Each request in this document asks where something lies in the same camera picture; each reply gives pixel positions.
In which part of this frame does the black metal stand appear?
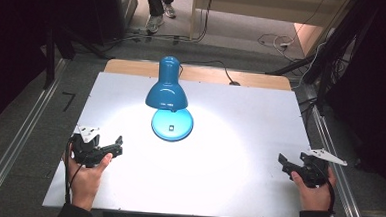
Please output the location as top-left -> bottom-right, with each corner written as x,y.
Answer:
42,23 -> 114,94
263,0 -> 381,120

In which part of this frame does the left hand-held gripper cable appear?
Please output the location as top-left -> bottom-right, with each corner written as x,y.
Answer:
62,141 -> 80,207

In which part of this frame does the metal floor rail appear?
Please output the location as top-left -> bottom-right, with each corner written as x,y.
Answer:
0,54 -> 69,217
303,104 -> 377,217

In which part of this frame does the black cabinet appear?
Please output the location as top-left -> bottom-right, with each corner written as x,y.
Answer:
86,0 -> 140,48

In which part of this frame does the person's left hand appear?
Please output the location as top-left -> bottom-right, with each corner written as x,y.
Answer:
61,150 -> 114,214

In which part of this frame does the right hand-held gripper cable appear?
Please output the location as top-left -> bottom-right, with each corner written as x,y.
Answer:
309,160 -> 339,216

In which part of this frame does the blue desk lamp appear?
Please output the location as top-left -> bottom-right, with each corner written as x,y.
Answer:
142,54 -> 198,144

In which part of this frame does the black floor cable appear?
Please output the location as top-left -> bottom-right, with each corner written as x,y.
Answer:
101,0 -> 216,58

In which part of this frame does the white floor cable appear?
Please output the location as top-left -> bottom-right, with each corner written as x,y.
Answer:
256,32 -> 297,56

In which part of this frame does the wooden table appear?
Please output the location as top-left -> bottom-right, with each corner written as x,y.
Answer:
102,58 -> 294,93

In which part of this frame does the black lamp cable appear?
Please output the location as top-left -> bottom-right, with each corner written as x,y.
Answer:
177,58 -> 243,87

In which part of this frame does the hand-held gripper cable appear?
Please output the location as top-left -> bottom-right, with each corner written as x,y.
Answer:
62,141 -> 80,207
309,160 -> 339,216

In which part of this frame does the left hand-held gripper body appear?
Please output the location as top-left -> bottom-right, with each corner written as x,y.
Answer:
69,124 -> 116,169

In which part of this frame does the person's right hand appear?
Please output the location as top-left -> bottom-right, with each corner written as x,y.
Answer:
288,165 -> 339,214

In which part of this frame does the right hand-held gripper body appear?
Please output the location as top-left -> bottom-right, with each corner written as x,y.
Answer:
296,146 -> 349,192

